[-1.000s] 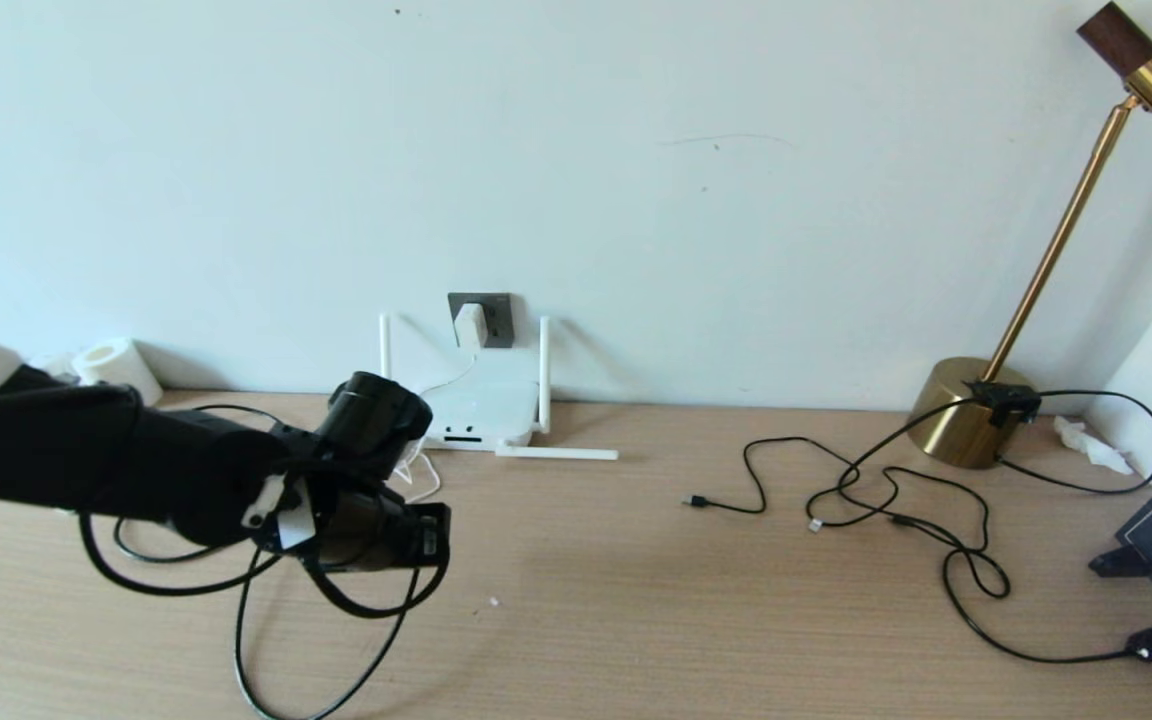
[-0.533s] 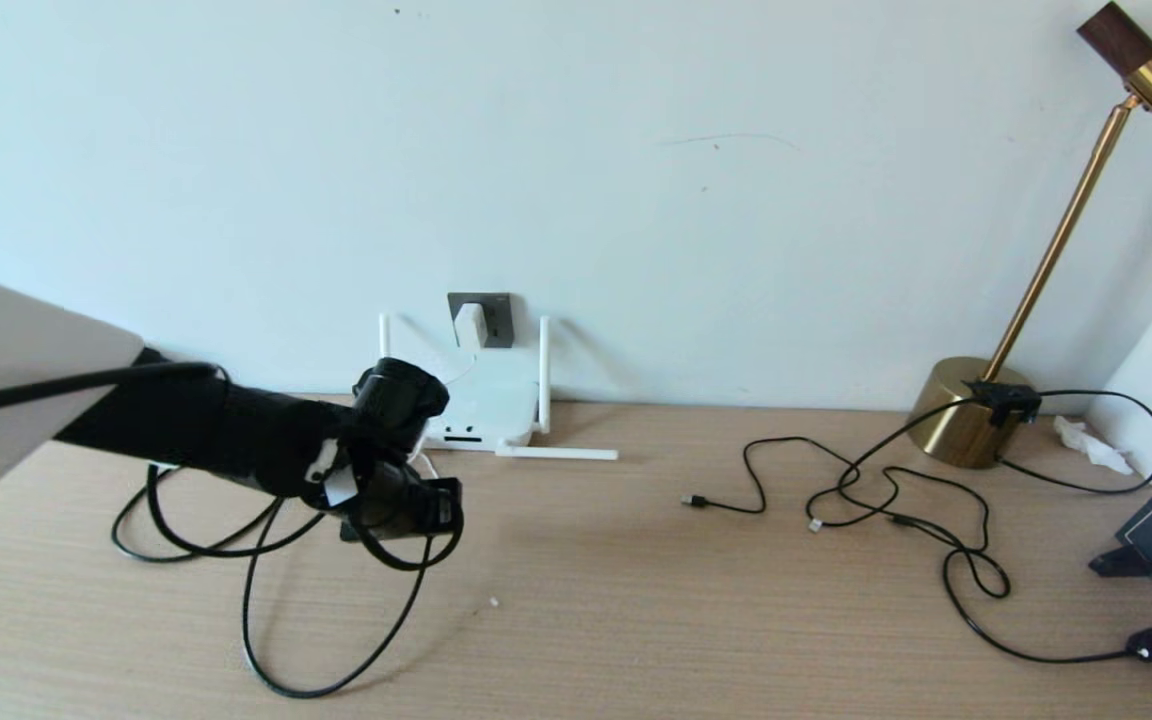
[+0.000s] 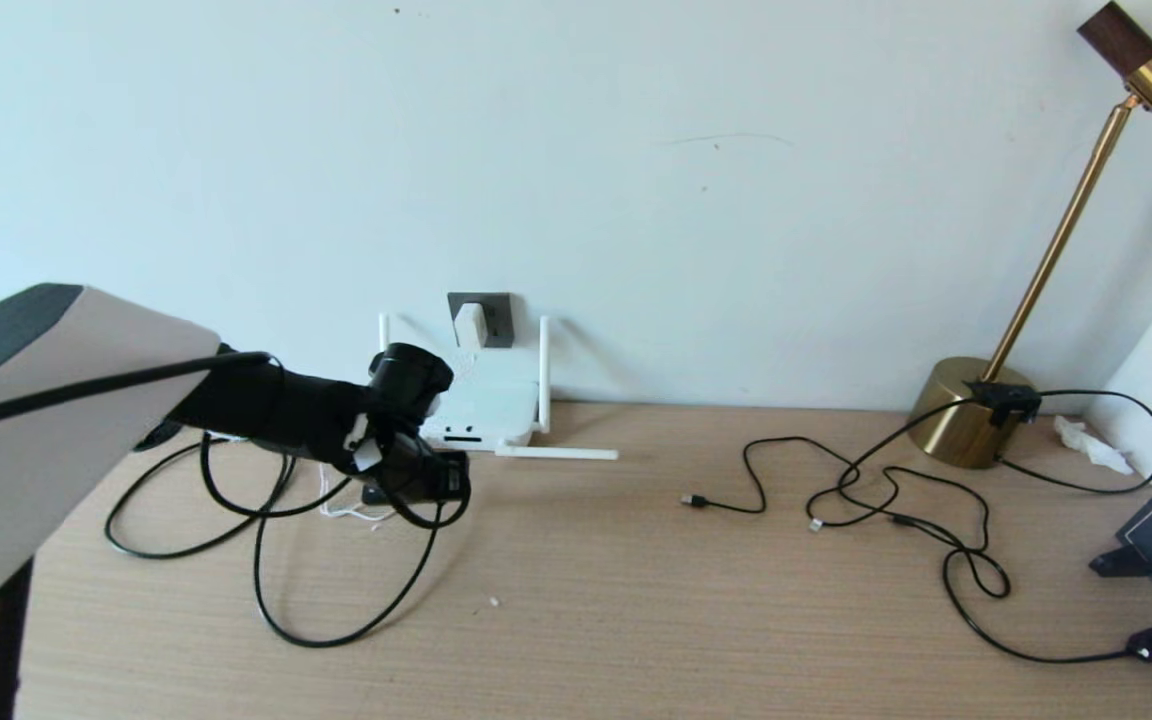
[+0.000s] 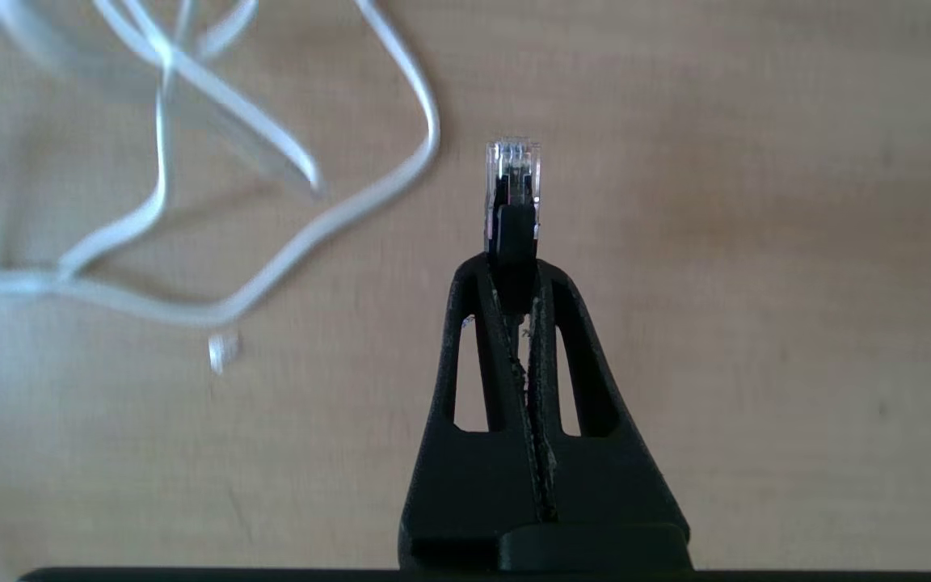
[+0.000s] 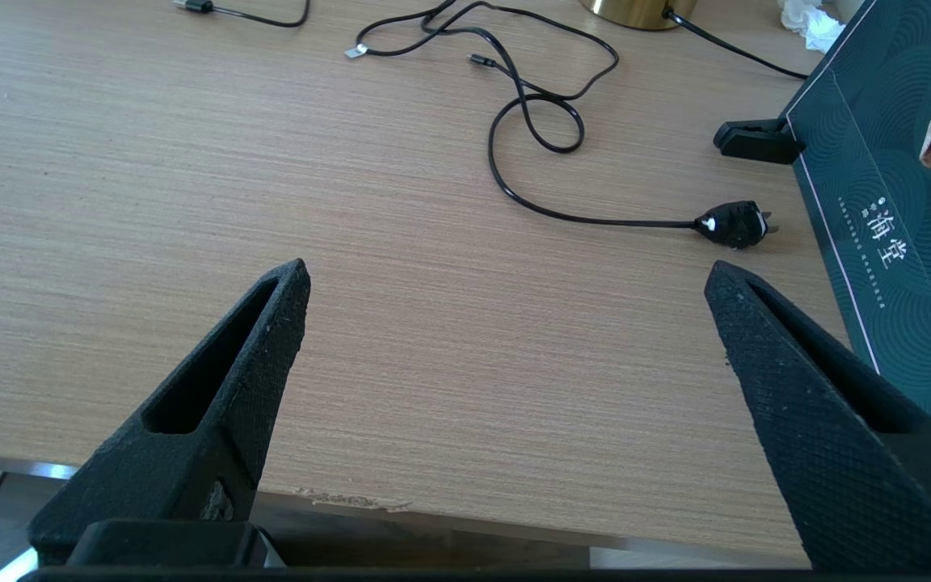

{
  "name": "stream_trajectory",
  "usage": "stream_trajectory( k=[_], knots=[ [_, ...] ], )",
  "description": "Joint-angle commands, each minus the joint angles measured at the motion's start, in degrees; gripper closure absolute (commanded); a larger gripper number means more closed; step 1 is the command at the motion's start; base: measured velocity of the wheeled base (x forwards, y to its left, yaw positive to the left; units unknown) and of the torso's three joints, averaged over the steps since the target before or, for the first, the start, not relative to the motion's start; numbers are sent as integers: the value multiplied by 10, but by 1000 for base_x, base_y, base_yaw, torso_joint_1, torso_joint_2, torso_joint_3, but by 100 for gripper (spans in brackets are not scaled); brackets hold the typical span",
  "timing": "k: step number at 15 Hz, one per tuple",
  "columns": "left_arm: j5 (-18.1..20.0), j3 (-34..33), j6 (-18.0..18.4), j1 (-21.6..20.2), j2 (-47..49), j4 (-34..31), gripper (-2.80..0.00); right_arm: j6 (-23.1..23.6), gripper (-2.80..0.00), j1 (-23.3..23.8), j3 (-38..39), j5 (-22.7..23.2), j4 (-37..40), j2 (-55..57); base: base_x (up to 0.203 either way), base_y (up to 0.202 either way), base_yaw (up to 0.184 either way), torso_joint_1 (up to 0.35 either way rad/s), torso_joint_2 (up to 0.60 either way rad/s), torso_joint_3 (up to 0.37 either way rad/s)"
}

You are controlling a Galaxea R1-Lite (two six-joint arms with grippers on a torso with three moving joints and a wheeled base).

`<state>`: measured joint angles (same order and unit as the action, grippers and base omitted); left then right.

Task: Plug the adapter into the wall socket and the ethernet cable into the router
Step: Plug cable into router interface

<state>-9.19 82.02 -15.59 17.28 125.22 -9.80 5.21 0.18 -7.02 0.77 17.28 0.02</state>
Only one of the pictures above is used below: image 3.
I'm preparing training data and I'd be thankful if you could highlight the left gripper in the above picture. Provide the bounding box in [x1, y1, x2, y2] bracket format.
[376, 438, 473, 506]

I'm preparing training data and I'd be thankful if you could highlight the white router with antennas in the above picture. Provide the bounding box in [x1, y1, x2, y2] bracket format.
[379, 313, 620, 463]

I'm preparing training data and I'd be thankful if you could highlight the white power adapter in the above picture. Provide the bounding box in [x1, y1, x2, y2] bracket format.
[453, 303, 489, 352]

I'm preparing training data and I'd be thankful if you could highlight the brass desk lamp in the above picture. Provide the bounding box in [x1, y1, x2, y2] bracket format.
[908, 0, 1152, 471]

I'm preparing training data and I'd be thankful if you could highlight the black connector block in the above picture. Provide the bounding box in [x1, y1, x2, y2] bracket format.
[965, 380, 1043, 427]

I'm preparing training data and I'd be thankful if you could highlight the crumpled white tissue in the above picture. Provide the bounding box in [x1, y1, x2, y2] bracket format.
[1052, 414, 1135, 477]

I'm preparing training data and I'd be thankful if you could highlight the thin white cable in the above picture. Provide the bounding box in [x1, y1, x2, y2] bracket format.
[319, 462, 399, 528]

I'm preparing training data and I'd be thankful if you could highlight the dark grey wall socket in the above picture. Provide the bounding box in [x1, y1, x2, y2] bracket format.
[447, 292, 515, 350]

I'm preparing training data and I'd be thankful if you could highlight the long black ethernet cable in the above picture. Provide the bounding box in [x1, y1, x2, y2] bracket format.
[104, 430, 443, 649]

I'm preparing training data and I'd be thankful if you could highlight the black usb cable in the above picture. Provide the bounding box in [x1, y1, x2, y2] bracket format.
[680, 436, 1013, 601]

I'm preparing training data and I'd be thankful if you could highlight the black cable with white tip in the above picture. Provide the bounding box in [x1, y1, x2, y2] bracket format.
[804, 398, 987, 532]

